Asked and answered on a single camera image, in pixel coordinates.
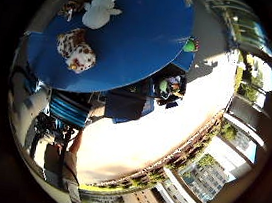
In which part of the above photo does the glass sliding door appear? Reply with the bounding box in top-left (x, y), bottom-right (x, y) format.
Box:
top-left (196, 0), bottom-right (272, 60)

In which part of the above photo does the person in teal shirt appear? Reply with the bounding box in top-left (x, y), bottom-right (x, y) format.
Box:
top-left (38, 123), bottom-right (106, 203)

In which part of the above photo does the plain white plush toy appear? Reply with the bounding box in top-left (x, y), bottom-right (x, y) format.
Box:
top-left (80, 0), bottom-right (124, 34)

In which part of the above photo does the brown spotted white plush toy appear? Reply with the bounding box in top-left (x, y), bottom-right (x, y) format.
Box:
top-left (52, 25), bottom-right (101, 77)

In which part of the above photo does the green plush toy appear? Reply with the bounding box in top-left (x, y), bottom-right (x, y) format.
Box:
top-left (182, 35), bottom-right (202, 54)

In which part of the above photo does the blue striped frame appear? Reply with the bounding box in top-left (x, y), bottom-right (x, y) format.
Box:
top-left (46, 91), bottom-right (92, 129)

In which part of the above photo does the dark bin of toys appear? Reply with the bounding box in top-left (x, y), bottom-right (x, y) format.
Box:
top-left (149, 62), bottom-right (190, 109)

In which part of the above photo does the grey apartment building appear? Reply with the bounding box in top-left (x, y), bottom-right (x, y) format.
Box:
top-left (176, 151), bottom-right (237, 203)

